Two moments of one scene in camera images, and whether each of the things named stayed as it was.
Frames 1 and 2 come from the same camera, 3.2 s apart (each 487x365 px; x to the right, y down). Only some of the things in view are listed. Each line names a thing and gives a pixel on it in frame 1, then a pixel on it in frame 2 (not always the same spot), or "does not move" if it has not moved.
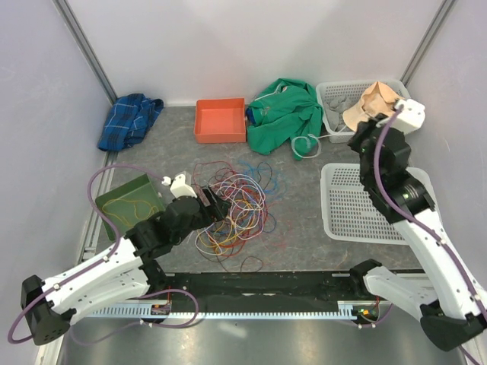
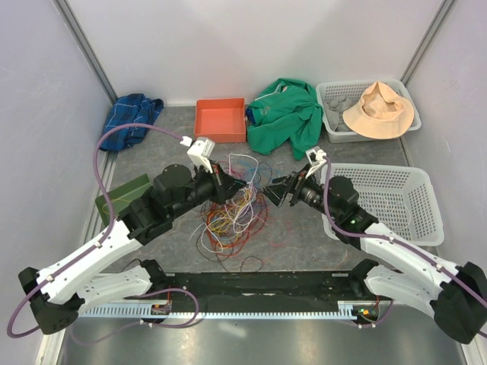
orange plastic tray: [220, 120] does not move
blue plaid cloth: [128, 122] does not move
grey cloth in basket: [334, 109] does not move
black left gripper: [218, 208] to [224, 185]
